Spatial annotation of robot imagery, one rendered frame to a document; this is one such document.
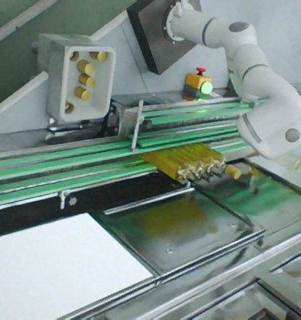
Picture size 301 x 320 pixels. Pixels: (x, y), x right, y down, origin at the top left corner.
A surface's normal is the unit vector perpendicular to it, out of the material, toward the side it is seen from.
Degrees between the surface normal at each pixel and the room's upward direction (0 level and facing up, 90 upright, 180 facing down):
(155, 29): 1
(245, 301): 90
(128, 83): 0
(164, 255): 90
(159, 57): 1
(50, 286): 90
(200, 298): 90
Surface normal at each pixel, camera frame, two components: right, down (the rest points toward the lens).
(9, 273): 0.18, -0.89
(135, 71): 0.64, 0.43
